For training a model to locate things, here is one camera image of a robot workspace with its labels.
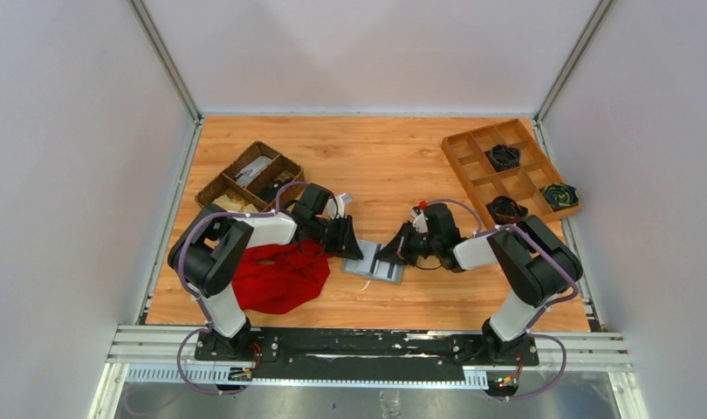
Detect grey card holder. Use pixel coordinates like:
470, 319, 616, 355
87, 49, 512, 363
341, 239, 404, 285

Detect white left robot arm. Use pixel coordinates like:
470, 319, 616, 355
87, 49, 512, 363
167, 182, 363, 341

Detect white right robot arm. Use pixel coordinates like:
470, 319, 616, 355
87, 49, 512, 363
374, 199, 583, 347

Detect grey card in basket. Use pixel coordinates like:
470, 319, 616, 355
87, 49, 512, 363
235, 155, 273, 187

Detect yellow cards in basket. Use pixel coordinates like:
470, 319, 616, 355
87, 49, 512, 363
211, 195, 260, 214

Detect black item in basket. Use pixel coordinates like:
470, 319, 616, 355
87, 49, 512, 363
258, 170, 293, 203

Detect brown woven basket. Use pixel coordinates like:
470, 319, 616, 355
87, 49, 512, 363
195, 141, 305, 211

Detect dark rolled belt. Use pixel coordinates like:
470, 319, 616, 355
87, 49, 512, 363
486, 196, 529, 225

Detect red cloth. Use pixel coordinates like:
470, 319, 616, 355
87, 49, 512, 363
231, 239, 331, 315

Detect wooden compartment tray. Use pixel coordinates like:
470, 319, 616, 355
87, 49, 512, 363
442, 119, 582, 228

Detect black rolled belt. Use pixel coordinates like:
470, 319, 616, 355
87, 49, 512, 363
485, 144, 521, 172

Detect blue yellow rolled tie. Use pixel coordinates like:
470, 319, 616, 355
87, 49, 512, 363
540, 182, 580, 212

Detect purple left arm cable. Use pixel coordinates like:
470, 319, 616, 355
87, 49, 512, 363
175, 180, 314, 397

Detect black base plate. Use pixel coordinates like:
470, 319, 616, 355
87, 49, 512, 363
194, 327, 539, 382

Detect aluminium frame rail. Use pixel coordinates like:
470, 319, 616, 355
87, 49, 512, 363
107, 326, 633, 389

